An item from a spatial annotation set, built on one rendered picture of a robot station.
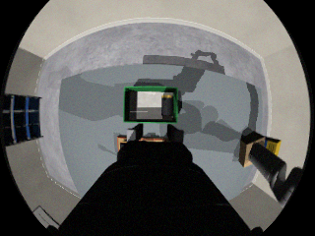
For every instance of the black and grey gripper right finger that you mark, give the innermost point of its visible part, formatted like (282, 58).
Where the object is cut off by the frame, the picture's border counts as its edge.
(174, 134)

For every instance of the green open-top box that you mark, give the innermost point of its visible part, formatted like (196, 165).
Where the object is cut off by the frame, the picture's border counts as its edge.
(143, 105)

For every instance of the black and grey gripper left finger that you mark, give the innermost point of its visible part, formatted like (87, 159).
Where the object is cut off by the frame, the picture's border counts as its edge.
(136, 133)

